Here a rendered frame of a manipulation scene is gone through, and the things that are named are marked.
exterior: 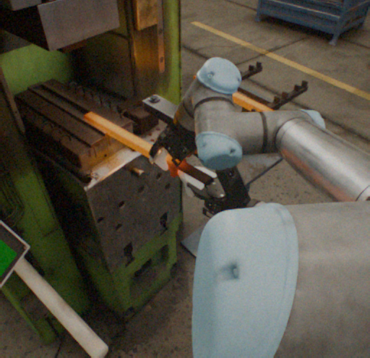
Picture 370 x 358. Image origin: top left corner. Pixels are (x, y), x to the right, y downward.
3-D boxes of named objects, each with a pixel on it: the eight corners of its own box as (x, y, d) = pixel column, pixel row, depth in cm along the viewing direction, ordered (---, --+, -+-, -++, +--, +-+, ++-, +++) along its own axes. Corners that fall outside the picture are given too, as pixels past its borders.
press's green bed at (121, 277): (179, 273, 174) (178, 214, 143) (126, 327, 154) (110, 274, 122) (110, 218, 201) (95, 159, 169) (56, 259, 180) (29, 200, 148)
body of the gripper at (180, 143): (175, 169, 79) (195, 144, 69) (151, 142, 80) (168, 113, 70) (196, 153, 84) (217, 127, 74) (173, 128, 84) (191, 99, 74)
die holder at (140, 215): (179, 214, 143) (178, 127, 112) (110, 275, 121) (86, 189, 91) (96, 158, 169) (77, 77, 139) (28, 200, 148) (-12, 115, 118)
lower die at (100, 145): (134, 140, 107) (131, 118, 101) (82, 173, 96) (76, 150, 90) (58, 97, 127) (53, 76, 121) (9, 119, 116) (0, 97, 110)
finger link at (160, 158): (156, 181, 86) (171, 163, 79) (141, 163, 87) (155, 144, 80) (164, 175, 88) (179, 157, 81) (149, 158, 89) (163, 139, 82)
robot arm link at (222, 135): (268, 149, 54) (257, 94, 59) (199, 152, 53) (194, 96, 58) (257, 171, 61) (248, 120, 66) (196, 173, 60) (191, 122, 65)
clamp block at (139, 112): (160, 124, 114) (159, 107, 109) (142, 135, 109) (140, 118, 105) (136, 111, 120) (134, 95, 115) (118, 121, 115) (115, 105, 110)
